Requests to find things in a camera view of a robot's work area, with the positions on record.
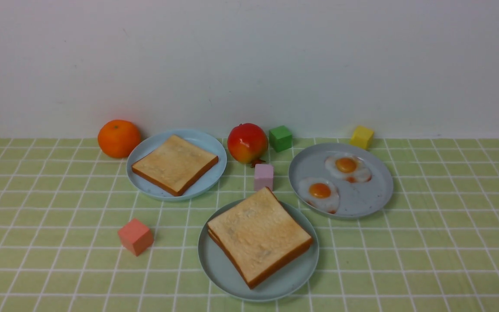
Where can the toast slice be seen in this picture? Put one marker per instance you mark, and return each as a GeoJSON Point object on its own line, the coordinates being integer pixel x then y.
{"type": "Point", "coordinates": [261, 235]}
{"type": "Point", "coordinates": [228, 254]}
{"type": "Point", "coordinates": [175, 165]}

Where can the red pomegranate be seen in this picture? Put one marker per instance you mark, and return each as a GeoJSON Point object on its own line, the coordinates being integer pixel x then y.
{"type": "Point", "coordinates": [247, 143]}

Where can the pink cube block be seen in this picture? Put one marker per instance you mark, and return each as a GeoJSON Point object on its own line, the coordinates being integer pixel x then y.
{"type": "Point", "coordinates": [263, 177]}

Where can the green cube block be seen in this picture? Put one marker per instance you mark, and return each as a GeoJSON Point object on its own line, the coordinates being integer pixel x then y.
{"type": "Point", "coordinates": [280, 138]}

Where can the front fried egg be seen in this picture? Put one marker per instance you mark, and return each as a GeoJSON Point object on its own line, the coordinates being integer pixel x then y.
{"type": "Point", "coordinates": [319, 193]}

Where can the fried egg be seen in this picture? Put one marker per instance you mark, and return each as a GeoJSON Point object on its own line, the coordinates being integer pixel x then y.
{"type": "Point", "coordinates": [319, 193]}
{"type": "Point", "coordinates": [348, 168]}

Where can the grey-blue egg plate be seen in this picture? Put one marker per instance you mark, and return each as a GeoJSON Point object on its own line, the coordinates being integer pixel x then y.
{"type": "Point", "coordinates": [356, 199]}

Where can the back fried egg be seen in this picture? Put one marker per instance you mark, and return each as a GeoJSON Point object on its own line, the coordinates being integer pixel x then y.
{"type": "Point", "coordinates": [348, 168]}

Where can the light blue bread plate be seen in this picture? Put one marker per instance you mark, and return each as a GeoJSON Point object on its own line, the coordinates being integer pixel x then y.
{"type": "Point", "coordinates": [196, 137]}

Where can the yellow cube block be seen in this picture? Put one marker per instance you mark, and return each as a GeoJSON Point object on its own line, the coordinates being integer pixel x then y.
{"type": "Point", "coordinates": [362, 137]}

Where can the teal empty plate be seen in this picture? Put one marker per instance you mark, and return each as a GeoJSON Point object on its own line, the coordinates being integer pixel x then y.
{"type": "Point", "coordinates": [279, 285]}

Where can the orange fruit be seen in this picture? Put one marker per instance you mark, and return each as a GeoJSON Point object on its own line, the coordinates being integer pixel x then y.
{"type": "Point", "coordinates": [118, 138]}

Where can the red cube block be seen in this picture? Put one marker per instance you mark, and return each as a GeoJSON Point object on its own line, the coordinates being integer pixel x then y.
{"type": "Point", "coordinates": [136, 237]}

